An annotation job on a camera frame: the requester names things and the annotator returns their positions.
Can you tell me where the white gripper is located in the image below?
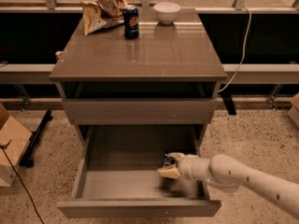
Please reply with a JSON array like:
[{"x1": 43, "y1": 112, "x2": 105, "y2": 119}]
[{"x1": 158, "y1": 152, "x2": 200, "y2": 180}]

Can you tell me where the blueberry rxbar dark wrapper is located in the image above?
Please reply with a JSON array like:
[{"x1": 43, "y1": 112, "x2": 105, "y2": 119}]
[{"x1": 163, "y1": 154, "x2": 176, "y2": 168}]

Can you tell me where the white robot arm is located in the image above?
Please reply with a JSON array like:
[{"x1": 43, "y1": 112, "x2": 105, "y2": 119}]
[{"x1": 158, "y1": 152, "x2": 299, "y2": 218}]

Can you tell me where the open middle drawer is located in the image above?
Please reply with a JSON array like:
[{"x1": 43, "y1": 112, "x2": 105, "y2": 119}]
[{"x1": 57, "y1": 125, "x2": 221, "y2": 218}]

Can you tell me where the grey drawer cabinet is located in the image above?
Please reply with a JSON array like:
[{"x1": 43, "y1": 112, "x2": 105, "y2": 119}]
[{"x1": 50, "y1": 8, "x2": 226, "y2": 139}]

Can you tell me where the black stand leg right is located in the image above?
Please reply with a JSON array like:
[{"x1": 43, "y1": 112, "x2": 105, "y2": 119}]
[{"x1": 221, "y1": 90, "x2": 236, "y2": 116}]

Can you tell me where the black stand leg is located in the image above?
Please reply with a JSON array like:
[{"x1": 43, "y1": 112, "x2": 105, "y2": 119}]
[
  {"x1": 19, "y1": 110, "x2": 52, "y2": 167},
  {"x1": 221, "y1": 90, "x2": 236, "y2": 116}
]

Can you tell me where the cardboard box right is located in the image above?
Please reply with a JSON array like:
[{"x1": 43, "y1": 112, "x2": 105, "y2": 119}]
[{"x1": 288, "y1": 93, "x2": 299, "y2": 127}]

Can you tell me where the cardboard box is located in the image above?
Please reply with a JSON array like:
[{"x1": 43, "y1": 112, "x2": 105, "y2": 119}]
[
  {"x1": 0, "y1": 104, "x2": 32, "y2": 187},
  {"x1": 288, "y1": 93, "x2": 299, "y2": 127}
]

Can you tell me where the black stand leg left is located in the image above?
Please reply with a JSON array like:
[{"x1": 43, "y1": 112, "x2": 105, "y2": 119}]
[{"x1": 19, "y1": 110, "x2": 52, "y2": 167}]

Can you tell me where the white bowl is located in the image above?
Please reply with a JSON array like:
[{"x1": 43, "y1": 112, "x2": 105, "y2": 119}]
[{"x1": 153, "y1": 2, "x2": 180, "y2": 24}]

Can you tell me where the blue pepsi can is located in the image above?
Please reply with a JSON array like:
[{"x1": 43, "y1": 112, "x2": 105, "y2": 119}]
[{"x1": 122, "y1": 5, "x2": 139, "y2": 39}]

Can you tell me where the cardboard box left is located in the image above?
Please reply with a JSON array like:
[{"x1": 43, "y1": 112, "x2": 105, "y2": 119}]
[{"x1": 0, "y1": 104, "x2": 32, "y2": 187}]

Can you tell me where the crumpled chip bag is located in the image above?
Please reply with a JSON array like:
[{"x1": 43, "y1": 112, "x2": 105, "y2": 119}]
[{"x1": 81, "y1": 0, "x2": 128, "y2": 35}]

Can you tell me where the black cable on floor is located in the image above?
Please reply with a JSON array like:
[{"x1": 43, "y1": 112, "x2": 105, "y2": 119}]
[{"x1": 0, "y1": 143, "x2": 45, "y2": 224}]

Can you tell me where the white cable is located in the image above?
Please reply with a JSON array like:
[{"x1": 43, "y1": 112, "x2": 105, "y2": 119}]
[{"x1": 218, "y1": 7, "x2": 252, "y2": 94}]

